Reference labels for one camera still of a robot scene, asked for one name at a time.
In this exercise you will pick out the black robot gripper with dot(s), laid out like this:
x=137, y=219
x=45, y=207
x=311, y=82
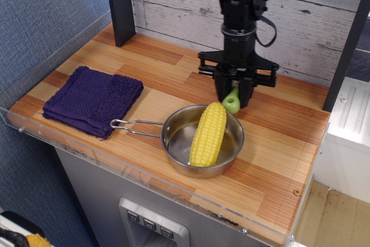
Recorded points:
x=237, y=61

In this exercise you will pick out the grey spatula with green handle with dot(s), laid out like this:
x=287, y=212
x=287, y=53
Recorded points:
x=231, y=102

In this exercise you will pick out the stainless steel pot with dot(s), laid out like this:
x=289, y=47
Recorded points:
x=177, y=134

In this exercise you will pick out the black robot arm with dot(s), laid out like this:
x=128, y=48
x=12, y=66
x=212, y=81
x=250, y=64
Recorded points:
x=241, y=16

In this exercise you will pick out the yellow toy corn cob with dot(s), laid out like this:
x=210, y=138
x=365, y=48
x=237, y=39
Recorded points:
x=208, y=137

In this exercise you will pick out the white ribbed side surface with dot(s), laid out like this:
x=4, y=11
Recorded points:
x=350, y=115

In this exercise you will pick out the purple folded cloth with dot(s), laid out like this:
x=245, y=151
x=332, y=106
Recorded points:
x=90, y=100

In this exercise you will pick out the silver dispenser button panel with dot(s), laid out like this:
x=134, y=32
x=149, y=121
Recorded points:
x=145, y=227

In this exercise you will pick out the grey toy fridge cabinet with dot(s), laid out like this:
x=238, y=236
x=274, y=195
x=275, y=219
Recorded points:
x=99, y=191

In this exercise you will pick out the clear acrylic edge guard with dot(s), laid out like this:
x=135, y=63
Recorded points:
x=260, y=195

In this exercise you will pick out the yellow object bottom corner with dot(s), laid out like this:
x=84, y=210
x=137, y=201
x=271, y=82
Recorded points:
x=36, y=240

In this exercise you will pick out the dark right upright post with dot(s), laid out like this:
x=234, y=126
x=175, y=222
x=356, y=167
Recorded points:
x=346, y=56

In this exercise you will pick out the dark upright post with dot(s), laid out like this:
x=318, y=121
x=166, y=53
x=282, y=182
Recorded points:
x=123, y=21
x=346, y=56

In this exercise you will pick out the dark left upright post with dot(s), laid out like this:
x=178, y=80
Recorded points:
x=123, y=21

